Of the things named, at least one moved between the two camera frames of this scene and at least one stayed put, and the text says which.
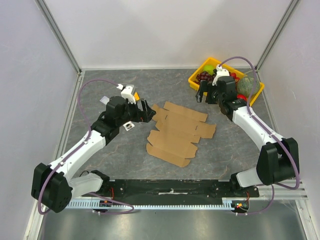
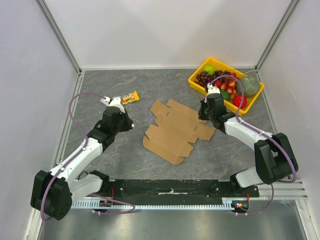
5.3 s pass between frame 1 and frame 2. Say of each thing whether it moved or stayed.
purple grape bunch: stayed
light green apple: stayed
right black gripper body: moved
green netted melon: stayed
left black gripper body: moved
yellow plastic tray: stayed
